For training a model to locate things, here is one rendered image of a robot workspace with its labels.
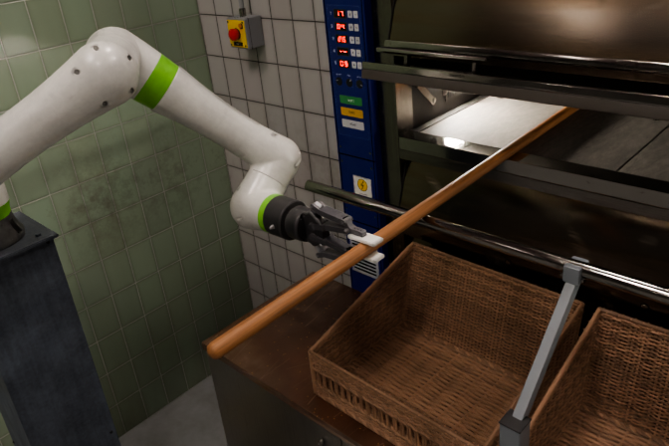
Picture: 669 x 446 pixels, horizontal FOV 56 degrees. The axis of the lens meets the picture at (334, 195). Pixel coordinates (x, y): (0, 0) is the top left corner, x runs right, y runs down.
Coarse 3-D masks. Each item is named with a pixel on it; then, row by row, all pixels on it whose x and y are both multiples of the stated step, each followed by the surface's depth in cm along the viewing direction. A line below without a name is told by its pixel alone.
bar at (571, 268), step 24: (336, 192) 156; (432, 216) 139; (480, 240) 129; (504, 240) 126; (552, 264) 119; (576, 264) 116; (576, 288) 118; (624, 288) 111; (648, 288) 108; (552, 336) 115; (528, 384) 114; (528, 408) 113; (504, 432) 113; (528, 432) 113
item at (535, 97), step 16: (384, 80) 161; (400, 80) 157; (416, 80) 154; (432, 80) 151; (448, 80) 148; (496, 96) 140; (512, 96) 138; (528, 96) 135; (544, 96) 132; (560, 96) 130; (576, 96) 128; (624, 112) 122; (640, 112) 120; (656, 112) 118
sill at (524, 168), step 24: (408, 144) 183; (432, 144) 177; (456, 144) 175; (480, 144) 173; (504, 168) 164; (528, 168) 159; (552, 168) 154; (576, 168) 153; (600, 168) 151; (600, 192) 148; (624, 192) 144; (648, 192) 140
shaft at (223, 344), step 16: (560, 112) 181; (544, 128) 173; (512, 144) 163; (496, 160) 156; (464, 176) 148; (480, 176) 151; (448, 192) 142; (416, 208) 136; (432, 208) 138; (400, 224) 131; (384, 240) 127; (352, 256) 121; (320, 272) 116; (336, 272) 118; (304, 288) 112; (320, 288) 115; (272, 304) 108; (288, 304) 109; (256, 320) 105; (272, 320) 107; (224, 336) 101; (240, 336) 102; (208, 352) 100; (224, 352) 100
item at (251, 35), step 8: (232, 16) 210; (248, 16) 206; (256, 16) 206; (232, 24) 207; (248, 24) 204; (256, 24) 206; (240, 32) 206; (248, 32) 205; (256, 32) 207; (240, 40) 208; (248, 40) 206; (256, 40) 208; (240, 48) 210; (248, 48) 207
